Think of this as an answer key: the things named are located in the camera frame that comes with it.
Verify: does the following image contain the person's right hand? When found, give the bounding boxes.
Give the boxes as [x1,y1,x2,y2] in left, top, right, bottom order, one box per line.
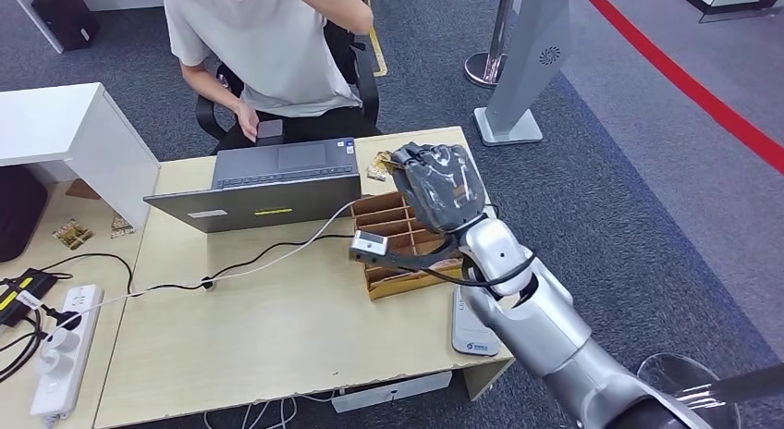
[234,101,262,144]

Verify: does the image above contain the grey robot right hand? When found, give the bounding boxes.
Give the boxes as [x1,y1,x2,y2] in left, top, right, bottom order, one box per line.
[390,142,488,235]

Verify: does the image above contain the mauve smartphone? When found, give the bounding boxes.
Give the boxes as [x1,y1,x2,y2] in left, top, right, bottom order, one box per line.
[255,118,285,147]

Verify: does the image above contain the cardboard card organizer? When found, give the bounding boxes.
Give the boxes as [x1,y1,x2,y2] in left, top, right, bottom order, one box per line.
[351,191,465,301]

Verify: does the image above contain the person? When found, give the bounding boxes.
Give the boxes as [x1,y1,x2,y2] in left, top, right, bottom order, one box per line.
[161,0,382,154]

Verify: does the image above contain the white grey card reader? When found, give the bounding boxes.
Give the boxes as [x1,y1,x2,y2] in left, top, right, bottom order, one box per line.
[451,286,500,358]

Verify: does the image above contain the grey laptop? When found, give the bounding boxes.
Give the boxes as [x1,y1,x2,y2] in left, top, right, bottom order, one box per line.
[142,137,363,235]

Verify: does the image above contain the black office chair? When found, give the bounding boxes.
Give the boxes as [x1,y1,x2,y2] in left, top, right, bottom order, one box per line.
[194,0,382,142]

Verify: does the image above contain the brown cardboard piece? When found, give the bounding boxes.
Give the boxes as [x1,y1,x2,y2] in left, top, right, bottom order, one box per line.
[65,178,103,201]

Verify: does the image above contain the grey kiosk stand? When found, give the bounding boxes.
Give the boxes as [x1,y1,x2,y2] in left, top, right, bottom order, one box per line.
[472,0,572,148]

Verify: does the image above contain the white cabinet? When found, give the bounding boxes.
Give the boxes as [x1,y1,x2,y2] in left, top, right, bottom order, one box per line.
[0,81,162,230]

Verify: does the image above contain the black box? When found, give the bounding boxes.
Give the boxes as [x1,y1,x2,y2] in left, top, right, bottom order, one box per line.
[31,0,101,52]

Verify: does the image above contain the dark bag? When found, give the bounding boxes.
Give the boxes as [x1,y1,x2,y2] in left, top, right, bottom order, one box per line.
[0,165,49,264]

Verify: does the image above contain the black plug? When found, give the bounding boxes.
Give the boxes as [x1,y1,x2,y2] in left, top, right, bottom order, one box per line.
[41,308,84,333]

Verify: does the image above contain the black yellow-labelled power adapter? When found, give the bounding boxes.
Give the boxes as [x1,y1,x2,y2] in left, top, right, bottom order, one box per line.
[0,267,59,328]

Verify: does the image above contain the round white plug adapter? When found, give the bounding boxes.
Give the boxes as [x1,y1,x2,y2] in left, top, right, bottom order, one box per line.
[36,351,75,378]
[46,329,80,354]

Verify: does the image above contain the white power strip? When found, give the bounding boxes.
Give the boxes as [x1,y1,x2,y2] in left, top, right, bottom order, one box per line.
[29,284,105,420]

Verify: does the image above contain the black camera bracket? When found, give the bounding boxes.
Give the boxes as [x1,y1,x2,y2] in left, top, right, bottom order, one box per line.
[367,236,467,275]

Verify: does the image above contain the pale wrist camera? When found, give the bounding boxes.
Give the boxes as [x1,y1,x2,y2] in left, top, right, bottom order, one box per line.
[349,229,391,260]

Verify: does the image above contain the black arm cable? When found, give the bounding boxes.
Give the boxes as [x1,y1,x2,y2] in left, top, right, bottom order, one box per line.
[423,250,537,288]

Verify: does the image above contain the white cable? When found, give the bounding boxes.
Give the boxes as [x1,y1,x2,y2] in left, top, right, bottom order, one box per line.
[43,201,362,343]

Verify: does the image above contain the thin black cable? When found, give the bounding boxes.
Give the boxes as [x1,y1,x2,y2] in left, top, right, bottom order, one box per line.
[35,233,357,296]

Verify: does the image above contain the white cables under desk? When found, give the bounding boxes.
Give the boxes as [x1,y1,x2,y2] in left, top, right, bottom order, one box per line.
[202,394,338,429]

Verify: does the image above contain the black cable bundle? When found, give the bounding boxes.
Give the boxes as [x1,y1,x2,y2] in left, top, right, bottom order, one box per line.
[0,310,46,385]

